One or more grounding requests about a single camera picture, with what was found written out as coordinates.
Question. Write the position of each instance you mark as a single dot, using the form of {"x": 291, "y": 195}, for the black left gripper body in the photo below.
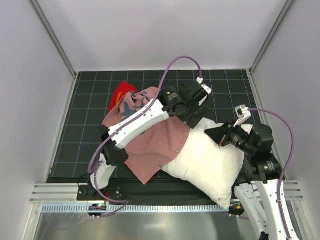
{"x": 196, "y": 115}

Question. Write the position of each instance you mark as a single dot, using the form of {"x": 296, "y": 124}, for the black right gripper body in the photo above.
{"x": 222, "y": 136}

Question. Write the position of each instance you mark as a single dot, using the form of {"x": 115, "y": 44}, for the white pillow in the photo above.
{"x": 207, "y": 166}

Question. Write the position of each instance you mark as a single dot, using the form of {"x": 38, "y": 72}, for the red cartoon print pillowcase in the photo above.
{"x": 155, "y": 147}

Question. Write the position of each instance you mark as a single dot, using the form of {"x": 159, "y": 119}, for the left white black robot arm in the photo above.
{"x": 111, "y": 153}

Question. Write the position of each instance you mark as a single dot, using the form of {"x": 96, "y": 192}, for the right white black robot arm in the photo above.
{"x": 260, "y": 190}

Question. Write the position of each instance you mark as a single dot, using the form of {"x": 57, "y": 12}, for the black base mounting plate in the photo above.
{"x": 158, "y": 192}

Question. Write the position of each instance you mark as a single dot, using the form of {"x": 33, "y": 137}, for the black grid cutting mat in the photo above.
{"x": 92, "y": 97}

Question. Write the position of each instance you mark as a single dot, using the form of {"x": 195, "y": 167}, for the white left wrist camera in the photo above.
{"x": 205, "y": 90}

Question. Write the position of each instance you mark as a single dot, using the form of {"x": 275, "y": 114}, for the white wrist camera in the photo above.
{"x": 205, "y": 90}
{"x": 243, "y": 114}

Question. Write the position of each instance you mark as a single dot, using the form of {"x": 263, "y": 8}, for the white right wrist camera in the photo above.
{"x": 243, "y": 114}

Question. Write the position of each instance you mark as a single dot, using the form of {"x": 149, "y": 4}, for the right aluminium frame post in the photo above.
{"x": 284, "y": 12}

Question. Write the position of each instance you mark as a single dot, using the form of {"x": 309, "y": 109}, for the aluminium frame post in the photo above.
{"x": 284, "y": 12}
{"x": 53, "y": 37}

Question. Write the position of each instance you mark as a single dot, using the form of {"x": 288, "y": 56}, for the white slotted cable duct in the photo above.
{"x": 91, "y": 208}

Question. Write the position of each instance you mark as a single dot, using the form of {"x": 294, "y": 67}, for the aluminium front rail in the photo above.
{"x": 68, "y": 192}

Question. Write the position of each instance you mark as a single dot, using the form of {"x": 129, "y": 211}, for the left aluminium frame post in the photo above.
{"x": 53, "y": 37}

